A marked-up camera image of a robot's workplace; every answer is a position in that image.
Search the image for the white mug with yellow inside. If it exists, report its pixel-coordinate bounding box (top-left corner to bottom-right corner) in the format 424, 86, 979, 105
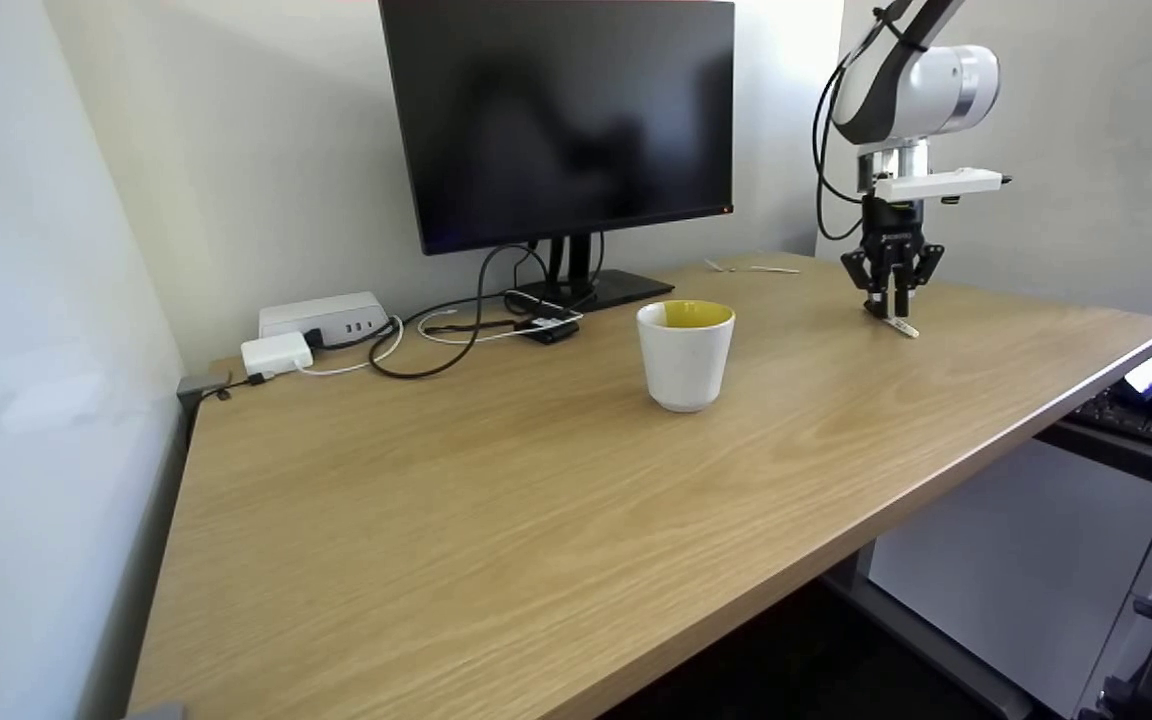
633, 295, 738, 417

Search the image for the white power strip box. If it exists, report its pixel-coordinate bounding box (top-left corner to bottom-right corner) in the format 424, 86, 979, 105
257, 289, 392, 352

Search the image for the white cable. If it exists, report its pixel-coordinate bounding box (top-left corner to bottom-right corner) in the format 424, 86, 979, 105
298, 317, 526, 380

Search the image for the black monitor stand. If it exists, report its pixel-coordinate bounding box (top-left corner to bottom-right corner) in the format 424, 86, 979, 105
506, 233, 676, 320

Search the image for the black computer monitor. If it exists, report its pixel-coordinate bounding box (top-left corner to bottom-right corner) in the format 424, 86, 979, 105
374, 0, 738, 259

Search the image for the black cable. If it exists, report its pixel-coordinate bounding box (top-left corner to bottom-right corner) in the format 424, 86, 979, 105
362, 237, 566, 384

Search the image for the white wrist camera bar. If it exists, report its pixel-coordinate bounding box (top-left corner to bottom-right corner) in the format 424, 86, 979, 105
884, 164, 1017, 206

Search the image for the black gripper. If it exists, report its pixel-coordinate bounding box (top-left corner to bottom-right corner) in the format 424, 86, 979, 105
840, 194, 947, 325

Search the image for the black keyboard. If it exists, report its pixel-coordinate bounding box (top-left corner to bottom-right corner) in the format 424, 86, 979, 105
1073, 384, 1152, 464

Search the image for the small black dongle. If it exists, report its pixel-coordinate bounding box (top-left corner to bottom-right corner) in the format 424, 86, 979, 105
515, 312, 589, 346

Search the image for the small white power adapter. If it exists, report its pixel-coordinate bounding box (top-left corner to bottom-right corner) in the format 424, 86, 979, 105
235, 326, 315, 380

